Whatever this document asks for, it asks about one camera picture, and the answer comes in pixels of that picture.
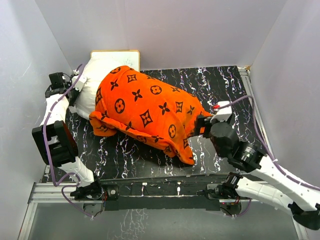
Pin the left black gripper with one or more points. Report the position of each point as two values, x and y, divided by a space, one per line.
77 94

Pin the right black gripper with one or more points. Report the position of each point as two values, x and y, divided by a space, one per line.
201 121

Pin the white pillow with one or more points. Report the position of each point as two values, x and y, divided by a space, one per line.
94 72

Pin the orange patterned pillowcase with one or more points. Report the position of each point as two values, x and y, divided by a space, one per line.
148 110

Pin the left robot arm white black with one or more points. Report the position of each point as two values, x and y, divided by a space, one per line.
55 142

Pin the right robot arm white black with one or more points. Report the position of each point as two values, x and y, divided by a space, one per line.
282 190

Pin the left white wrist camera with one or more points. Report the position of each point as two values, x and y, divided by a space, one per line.
78 80

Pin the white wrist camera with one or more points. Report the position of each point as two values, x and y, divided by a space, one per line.
221 111
78 80

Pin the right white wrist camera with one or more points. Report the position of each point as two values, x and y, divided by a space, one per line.
221 111

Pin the small whiteboard yellow frame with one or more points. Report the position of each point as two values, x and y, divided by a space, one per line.
125 57

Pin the aluminium frame rail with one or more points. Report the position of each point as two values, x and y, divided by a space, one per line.
150 217

